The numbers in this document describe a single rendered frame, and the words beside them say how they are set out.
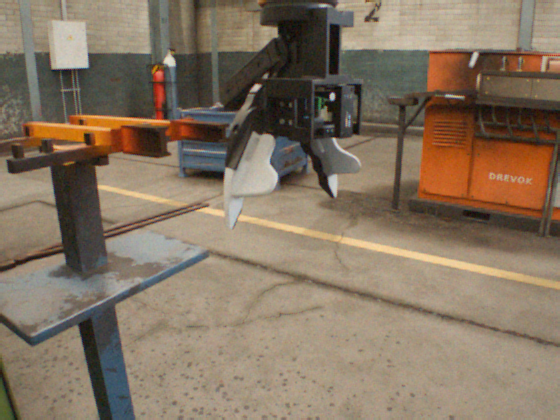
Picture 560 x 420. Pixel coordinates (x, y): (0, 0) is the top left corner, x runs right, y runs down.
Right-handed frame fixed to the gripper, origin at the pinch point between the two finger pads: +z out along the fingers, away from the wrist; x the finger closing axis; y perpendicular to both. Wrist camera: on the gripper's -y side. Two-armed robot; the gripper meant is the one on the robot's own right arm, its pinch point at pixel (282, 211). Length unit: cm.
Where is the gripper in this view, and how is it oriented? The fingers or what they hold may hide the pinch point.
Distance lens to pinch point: 45.7
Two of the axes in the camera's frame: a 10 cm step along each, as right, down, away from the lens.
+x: 7.3, -2.1, 6.5
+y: 6.8, 2.3, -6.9
